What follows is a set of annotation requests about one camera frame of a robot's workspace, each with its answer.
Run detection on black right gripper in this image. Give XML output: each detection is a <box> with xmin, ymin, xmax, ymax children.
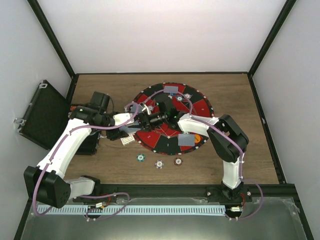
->
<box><xmin>133</xmin><ymin>111</ymin><xmax>169</xmax><ymax>132</ymax></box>

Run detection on blue patterned card deck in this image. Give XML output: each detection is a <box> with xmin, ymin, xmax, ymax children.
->
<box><xmin>119</xmin><ymin>126</ymin><xmax>140</xmax><ymax>135</ymax></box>

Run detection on blue green poker chip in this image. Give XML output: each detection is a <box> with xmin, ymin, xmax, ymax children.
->
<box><xmin>176</xmin><ymin>96</ymin><xmax>183</xmax><ymax>102</ymax></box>

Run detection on white blue chip stack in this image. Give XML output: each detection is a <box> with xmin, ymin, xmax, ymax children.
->
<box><xmin>155</xmin><ymin>160</ymin><xmax>164</xmax><ymax>169</ymax></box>

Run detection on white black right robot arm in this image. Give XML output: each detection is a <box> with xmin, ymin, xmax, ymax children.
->
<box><xmin>125</xmin><ymin>100</ymin><xmax>249</xmax><ymax>202</ymax></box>

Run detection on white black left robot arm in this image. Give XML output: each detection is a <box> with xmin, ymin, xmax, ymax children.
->
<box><xmin>23</xmin><ymin>92</ymin><xmax>151</xmax><ymax>209</ymax></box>

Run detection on playing card deck box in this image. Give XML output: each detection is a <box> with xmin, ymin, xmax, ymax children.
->
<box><xmin>120</xmin><ymin>135</ymin><xmax>135</xmax><ymax>146</ymax></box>

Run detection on round red black poker mat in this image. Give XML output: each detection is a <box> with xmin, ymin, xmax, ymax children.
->
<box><xmin>133</xmin><ymin>82</ymin><xmax>215</xmax><ymax>155</ymax></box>

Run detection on mixed chips in case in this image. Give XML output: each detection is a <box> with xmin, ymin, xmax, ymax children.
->
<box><xmin>67</xmin><ymin>105</ymin><xmax>77</xmax><ymax>118</ymax></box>

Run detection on orange big blind button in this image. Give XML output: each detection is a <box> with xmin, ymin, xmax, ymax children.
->
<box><xmin>194</xmin><ymin>134</ymin><xmax>202</xmax><ymax>144</ymax></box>

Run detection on black poker set case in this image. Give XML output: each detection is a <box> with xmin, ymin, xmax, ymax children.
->
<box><xmin>14</xmin><ymin>80</ymin><xmax>99</xmax><ymax>156</ymax></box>

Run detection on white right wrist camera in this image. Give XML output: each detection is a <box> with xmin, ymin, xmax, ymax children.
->
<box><xmin>138</xmin><ymin>102</ymin><xmax>151</xmax><ymax>115</ymax></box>

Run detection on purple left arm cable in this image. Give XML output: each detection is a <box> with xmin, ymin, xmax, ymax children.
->
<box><xmin>32</xmin><ymin>102</ymin><xmax>141</xmax><ymax>222</ymax></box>

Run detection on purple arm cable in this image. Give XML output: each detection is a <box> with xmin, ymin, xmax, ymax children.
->
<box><xmin>143</xmin><ymin>90</ymin><xmax>265</xmax><ymax>221</ymax></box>
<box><xmin>32</xmin><ymin>102</ymin><xmax>141</xmax><ymax>222</ymax></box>

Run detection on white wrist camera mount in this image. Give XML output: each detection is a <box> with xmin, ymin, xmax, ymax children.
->
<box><xmin>113</xmin><ymin>112</ymin><xmax>134</xmax><ymax>126</ymax></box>

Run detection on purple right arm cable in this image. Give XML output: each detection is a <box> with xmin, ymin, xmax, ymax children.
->
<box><xmin>143</xmin><ymin>90</ymin><xmax>265</xmax><ymax>221</ymax></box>

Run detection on light blue slotted rail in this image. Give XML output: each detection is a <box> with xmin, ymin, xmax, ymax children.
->
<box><xmin>48</xmin><ymin>205</ymin><xmax>226</xmax><ymax>216</ymax></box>

